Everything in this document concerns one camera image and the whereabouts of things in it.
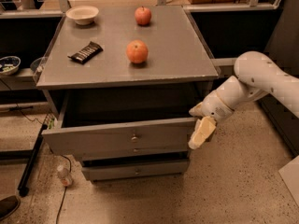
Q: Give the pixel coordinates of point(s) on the grey drawer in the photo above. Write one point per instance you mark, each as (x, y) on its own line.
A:
(94, 121)
(151, 168)
(131, 152)

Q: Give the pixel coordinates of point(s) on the black metal stand leg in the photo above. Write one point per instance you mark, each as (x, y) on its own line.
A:
(22, 188)

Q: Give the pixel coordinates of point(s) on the black candy bar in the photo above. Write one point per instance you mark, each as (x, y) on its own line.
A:
(86, 53)

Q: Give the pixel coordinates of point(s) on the clear plastic bottle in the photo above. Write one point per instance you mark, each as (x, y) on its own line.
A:
(64, 176)

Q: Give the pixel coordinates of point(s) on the white paper bowl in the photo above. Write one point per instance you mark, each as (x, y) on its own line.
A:
(82, 15)

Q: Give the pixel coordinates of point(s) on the grey side shelf left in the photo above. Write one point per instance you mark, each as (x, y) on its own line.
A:
(22, 80)

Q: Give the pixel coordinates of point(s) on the grey side shelf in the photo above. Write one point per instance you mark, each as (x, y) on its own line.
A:
(22, 80)
(224, 66)

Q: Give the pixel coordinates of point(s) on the grey side shelf right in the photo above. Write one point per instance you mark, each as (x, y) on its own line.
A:
(224, 66)

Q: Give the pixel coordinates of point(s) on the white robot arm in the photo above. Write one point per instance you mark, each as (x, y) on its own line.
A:
(255, 76)

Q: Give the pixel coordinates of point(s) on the dark shoe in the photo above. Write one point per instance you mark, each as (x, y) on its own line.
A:
(8, 206)

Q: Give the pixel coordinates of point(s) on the grey top drawer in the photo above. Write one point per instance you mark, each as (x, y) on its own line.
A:
(94, 121)

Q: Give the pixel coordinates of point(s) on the grey middle drawer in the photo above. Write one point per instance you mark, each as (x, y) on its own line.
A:
(131, 152)

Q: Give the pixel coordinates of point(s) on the green chip bag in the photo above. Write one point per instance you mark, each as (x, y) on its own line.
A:
(51, 122)

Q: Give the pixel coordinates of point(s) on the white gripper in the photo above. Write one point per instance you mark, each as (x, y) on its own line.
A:
(214, 108)

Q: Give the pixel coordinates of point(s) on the red apple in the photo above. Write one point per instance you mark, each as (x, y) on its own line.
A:
(142, 16)

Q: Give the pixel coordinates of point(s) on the grey drawer cabinet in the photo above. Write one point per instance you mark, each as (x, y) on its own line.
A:
(177, 60)

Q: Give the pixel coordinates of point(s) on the clear plastic container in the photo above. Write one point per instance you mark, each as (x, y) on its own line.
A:
(37, 66)

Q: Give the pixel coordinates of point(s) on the orange fruit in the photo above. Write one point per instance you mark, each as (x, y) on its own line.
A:
(137, 51)

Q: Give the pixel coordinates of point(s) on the grey bottom drawer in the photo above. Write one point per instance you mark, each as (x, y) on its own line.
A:
(151, 168)

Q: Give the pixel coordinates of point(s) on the blue patterned bowl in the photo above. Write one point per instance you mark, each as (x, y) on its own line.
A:
(9, 65)

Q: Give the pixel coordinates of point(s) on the white floor panel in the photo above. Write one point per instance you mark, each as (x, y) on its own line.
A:
(290, 175)

